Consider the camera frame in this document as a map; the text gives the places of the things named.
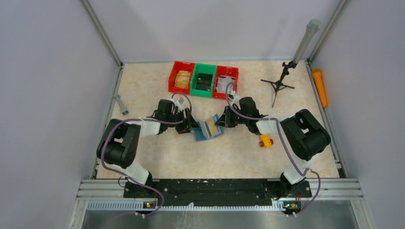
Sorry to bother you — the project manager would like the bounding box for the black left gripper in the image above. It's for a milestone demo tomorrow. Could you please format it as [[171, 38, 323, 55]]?
[[166, 107, 201, 134]]

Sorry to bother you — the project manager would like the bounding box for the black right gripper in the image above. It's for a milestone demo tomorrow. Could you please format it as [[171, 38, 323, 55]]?
[[215, 105, 249, 128]]

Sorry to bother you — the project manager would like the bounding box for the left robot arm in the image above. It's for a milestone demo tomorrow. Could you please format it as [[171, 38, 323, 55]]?
[[96, 98, 200, 197]]

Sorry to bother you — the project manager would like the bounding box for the aluminium frame rail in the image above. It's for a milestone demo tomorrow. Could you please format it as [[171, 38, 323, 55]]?
[[68, 178, 374, 229]]

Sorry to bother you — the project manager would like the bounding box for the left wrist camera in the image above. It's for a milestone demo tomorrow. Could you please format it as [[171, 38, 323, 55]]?
[[171, 97, 185, 111]]

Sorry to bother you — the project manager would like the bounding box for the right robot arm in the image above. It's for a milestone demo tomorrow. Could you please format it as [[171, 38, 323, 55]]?
[[215, 97, 331, 197]]

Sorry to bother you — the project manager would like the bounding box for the red bin with clear bags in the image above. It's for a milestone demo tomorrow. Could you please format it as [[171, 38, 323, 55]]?
[[212, 65, 239, 99]]

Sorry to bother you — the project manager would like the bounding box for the teal card holder wallet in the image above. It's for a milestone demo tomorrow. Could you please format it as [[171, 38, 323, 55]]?
[[192, 114, 224, 142]]

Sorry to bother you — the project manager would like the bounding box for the grey bracket tool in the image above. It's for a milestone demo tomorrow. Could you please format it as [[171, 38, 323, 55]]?
[[113, 94, 129, 115]]

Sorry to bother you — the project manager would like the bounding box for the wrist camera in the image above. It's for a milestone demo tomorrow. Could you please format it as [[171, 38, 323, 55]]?
[[171, 97, 185, 111], [227, 91, 241, 106]]

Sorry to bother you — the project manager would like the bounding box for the orange flashlight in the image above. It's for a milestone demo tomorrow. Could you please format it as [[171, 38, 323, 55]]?
[[312, 69, 328, 108]]

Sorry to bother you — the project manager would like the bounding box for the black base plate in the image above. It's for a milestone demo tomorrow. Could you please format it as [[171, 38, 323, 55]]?
[[123, 178, 312, 207]]

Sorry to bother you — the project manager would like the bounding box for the red bin with orange items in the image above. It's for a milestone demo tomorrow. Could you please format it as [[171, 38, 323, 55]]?
[[168, 61, 195, 94]]

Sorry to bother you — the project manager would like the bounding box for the green plastic bin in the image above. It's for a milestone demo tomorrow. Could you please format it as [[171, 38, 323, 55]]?
[[190, 63, 217, 97]]

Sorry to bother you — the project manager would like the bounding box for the grey cylinder on tripod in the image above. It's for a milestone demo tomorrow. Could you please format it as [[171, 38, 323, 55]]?
[[292, 19, 321, 64]]

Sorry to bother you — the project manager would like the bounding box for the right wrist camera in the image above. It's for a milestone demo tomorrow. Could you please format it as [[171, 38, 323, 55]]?
[[227, 91, 241, 106]]

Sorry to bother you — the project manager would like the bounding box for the gold credit card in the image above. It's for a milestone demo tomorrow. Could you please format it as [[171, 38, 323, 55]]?
[[209, 125, 221, 137]]

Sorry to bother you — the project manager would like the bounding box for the black mini tripod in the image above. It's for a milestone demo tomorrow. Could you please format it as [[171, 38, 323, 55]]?
[[260, 61, 297, 107]]

